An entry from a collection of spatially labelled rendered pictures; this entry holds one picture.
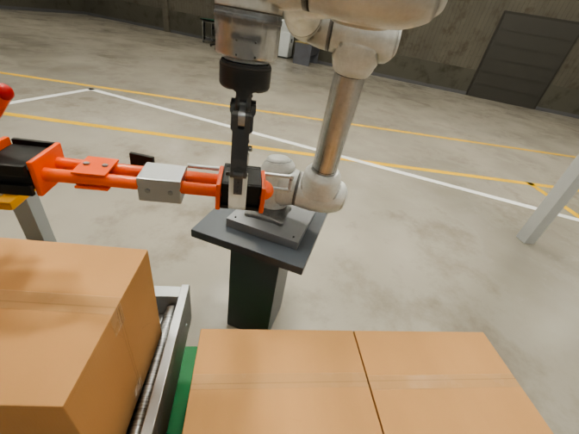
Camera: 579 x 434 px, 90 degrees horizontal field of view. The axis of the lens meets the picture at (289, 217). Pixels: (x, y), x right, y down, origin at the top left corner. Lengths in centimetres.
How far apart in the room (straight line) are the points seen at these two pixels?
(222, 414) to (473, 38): 1400
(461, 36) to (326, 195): 1319
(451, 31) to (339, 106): 1317
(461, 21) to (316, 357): 1363
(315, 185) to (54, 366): 91
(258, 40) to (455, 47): 1380
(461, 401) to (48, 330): 123
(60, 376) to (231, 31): 64
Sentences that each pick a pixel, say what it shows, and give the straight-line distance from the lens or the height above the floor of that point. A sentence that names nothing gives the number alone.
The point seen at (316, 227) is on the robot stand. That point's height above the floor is 75.
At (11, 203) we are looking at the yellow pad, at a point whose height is 117.
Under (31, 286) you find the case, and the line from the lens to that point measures 91.
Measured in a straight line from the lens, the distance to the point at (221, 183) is 50.
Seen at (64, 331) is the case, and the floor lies 95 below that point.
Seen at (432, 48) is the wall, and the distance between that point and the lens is 1408.
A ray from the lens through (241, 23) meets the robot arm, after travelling 43.
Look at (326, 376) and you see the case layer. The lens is 116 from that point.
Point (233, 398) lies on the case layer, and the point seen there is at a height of 54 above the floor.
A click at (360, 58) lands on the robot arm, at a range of 96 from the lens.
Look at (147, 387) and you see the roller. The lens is 112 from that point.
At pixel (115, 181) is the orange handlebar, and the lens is 55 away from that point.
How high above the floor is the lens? 154
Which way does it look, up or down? 34 degrees down
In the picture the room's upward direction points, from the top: 10 degrees clockwise
